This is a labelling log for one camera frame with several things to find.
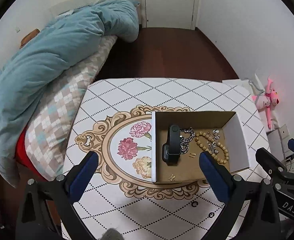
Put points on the black plug adapter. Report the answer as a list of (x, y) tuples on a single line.
[(289, 158)]

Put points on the pink panther plush toy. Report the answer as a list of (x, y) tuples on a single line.
[(266, 99)]

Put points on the wall power strip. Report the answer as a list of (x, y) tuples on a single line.
[(278, 142)]

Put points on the patterned white tablecloth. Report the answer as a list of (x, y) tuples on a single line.
[(114, 120)]

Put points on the white door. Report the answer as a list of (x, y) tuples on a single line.
[(180, 14)]

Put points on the black smart band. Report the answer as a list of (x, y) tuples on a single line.
[(171, 149)]

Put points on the teal blanket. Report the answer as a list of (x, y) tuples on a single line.
[(59, 46)]

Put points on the open white cardboard box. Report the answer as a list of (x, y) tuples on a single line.
[(218, 132)]

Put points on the checkered bed mattress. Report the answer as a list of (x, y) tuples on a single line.
[(48, 130)]

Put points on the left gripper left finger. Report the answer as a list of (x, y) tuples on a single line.
[(80, 175)]

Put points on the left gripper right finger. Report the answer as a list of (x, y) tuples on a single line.
[(217, 176)]

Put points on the wooden headboard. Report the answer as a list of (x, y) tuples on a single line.
[(29, 37)]

